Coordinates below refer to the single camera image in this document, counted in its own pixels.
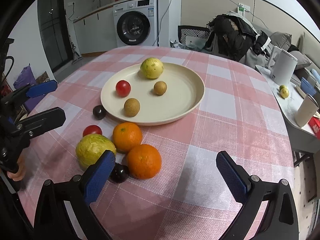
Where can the dark plum front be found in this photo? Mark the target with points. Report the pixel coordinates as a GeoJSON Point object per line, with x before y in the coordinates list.
{"type": "Point", "coordinates": [120, 173]}

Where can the orange mandarin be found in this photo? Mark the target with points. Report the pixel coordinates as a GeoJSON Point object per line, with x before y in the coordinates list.
{"type": "Point", "coordinates": [126, 136]}
{"type": "Point", "coordinates": [144, 162]}

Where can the brown longan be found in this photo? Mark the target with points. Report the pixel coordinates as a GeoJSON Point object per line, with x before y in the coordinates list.
{"type": "Point", "coordinates": [131, 107]}
{"type": "Point", "coordinates": [160, 88]}

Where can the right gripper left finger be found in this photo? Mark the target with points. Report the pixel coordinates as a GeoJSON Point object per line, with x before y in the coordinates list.
{"type": "Point", "coordinates": [63, 210]}

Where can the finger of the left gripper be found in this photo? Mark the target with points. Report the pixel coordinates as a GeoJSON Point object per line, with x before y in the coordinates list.
{"type": "Point", "coordinates": [40, 123]}
{"type": "Point", "coordinates": [23, 94]}

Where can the grey sofa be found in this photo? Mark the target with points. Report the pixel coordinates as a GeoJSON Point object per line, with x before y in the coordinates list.
{"type": "Point", "coordinates": [307, 53]}

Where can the red box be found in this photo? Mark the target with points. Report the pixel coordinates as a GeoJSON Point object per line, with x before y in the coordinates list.
{"type": "Point", "coordinates": [314, 123]}

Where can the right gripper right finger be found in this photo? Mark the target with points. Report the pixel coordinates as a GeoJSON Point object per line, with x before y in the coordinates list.
{"type": "Point", "coordinates": [279, 220]}

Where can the purple bag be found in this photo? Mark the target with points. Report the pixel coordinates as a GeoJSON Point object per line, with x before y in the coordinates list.
{"type": "Point", "coordinates": [24, 78]}

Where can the smooth yellow-green guava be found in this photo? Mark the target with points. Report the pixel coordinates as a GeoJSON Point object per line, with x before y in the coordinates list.
{"type": "Point", "coordinates": [152, 68]}

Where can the pile of dark clothes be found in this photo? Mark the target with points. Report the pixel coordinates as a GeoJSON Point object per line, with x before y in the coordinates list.
{"type": "Point", "coordinates": [232, 35]}

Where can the red cherry tomato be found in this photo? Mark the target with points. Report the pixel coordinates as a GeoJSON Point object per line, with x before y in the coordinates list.
{"type": "Point", "coordinates": [92, 129]}
{"type": "Point", "coordinates": [123, 88]}

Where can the wrinkled yellow guava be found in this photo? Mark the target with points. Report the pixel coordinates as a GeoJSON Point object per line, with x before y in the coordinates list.
{"type": "Point", "coordinates": [91, 147]}

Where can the orange mandarin front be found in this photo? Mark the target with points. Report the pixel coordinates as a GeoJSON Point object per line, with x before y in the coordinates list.
{"type": "Point", "coordinates": [144, 162]}

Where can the red cherry tomato front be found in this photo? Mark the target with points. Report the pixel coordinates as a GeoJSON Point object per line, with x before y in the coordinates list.
{"type": "Point", "coordinates": [123, 88]}

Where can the person left hand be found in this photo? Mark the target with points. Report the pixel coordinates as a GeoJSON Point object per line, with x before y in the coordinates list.
{"type": "Point", "coordinates": [19, 175]}

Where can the white washing machine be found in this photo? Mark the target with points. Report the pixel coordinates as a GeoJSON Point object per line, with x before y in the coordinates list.
{"type": "Point", "coordinates": [136, 23]}

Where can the beige tumbler cup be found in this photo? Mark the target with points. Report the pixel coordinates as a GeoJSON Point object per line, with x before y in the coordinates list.
{"type": "Point", "coordinates": [306, 110]}

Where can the brown longan front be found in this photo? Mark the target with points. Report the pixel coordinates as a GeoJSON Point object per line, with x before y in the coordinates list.
{"type": "Point", "coordinates": [131, 107]}

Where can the white electric kettle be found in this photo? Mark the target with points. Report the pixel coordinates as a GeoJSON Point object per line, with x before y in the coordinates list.
{"type": "Point", "coordinates": [281, 65]}

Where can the cream round plate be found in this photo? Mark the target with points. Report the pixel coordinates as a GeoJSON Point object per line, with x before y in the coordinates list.
{"type": "Point", "coordinates": [185, 91]}

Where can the yellow fruit on side table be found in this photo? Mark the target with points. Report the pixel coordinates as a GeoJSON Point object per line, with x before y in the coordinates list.
{"type": "Point", "coordinates": [284, 92]}

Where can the dark plum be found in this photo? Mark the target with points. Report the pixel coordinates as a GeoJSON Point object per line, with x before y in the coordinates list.
{"type": "Point", "coordinates": [99, 112]}
{"type": "Point", "coordinates": [120, 173]}

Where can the black mesh chair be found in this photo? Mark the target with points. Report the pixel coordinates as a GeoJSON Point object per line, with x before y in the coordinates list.
{"type": "Point", "coordinates": [193, 37]}

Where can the grey sofa pillow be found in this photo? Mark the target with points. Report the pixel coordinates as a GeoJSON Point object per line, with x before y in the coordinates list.
{"type": "Point", "coordinates": [281, 40]}

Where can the blue bowl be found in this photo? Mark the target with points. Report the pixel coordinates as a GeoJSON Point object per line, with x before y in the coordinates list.
{"type": "Point", "coordinates": [307, 88]}

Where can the grey side table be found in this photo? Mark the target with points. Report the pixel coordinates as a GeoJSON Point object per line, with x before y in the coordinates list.
{"type": "Point", "coordinates": [303, 140]}

